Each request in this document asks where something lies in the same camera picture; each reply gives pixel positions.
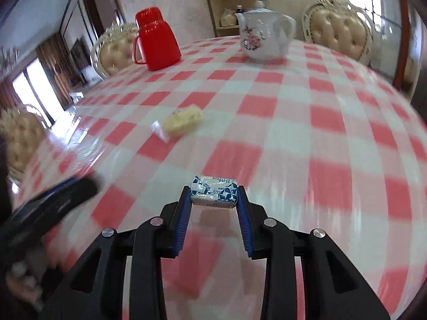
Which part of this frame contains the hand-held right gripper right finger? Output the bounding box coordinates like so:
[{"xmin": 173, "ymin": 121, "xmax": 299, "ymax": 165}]
[{"xmin": 236, "ymin": 186, "xmax": 391, "ymax": 320}]

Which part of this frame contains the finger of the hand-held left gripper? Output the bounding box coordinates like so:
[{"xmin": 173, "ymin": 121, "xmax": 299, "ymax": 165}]
[
  {"xmin": 23, "ymin": 178, "xmax": 84, "ymax": 208},
  {"xmin": 40, "ymin": 177, "xmax": 99, "ymax": 217}
]

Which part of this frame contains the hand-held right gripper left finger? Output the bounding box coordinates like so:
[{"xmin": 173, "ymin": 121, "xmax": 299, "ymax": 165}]
[{"xmin": 58, "ymin": 184, "xmax": 191, "ymax": 320}]

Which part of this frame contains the small blue white candy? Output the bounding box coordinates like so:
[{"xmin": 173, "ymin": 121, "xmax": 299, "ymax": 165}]
[{"xmin": 189, "ymin": 174, "xmax": 240, "ymax": 210}]

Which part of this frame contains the person's left hand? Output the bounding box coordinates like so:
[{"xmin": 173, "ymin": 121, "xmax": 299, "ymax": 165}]
[{"xmin": 5, "ymin": 261, "xmax": 45, "ymax": 311}]

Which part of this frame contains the beige tufted chair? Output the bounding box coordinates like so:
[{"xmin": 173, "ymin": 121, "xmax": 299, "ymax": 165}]
[
  {"xmin": 302, "ymin": 0, "xmax": 376, "ymax": 65},
  {"xmin": 90, "ymin": 23, "xmax": 139, "ymax": 80},
  {"xmin": 0, "ymin": 105, "xmax": 47, "ymax": 174}
]

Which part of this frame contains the clear wrapped yellow pastry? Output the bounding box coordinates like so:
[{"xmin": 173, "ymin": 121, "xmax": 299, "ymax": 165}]
[{"xmin": 152, "ymin": 105, "xmax": 204, "ymax": 142}]

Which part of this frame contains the brown curtain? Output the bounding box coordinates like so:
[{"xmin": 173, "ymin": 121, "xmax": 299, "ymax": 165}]
[{"xmin": 37, "ymin": 37, "xmax": 72, "ymax": 107}]

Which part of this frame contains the black television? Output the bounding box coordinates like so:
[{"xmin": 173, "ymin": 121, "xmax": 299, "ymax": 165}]
[{"xmin": 70, "ymin": 38, "xmax": 88, "ymax": 74}]

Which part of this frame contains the red thermos jug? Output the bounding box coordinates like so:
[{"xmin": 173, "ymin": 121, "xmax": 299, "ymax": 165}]
[{"xmin": 133, "ymin": 7, "xmax": 182, "ymax": 71}]

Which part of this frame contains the white floral teapot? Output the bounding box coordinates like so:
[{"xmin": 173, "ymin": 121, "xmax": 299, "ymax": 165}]
[{"xmin": 234, "ymin": 1, "xmax": 297, "ymax": 64}]

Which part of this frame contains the beige tied bag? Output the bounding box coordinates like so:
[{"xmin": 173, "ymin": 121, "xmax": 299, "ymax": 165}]
[{"xmin": 221, "ymin": 8, "xmax": 238, "ymax": 27}]

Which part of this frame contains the wooden wall shelf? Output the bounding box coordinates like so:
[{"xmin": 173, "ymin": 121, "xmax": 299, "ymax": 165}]
[{"xmin": 203, "ymin": 0, "xmax": 267, "ymax": 37}]

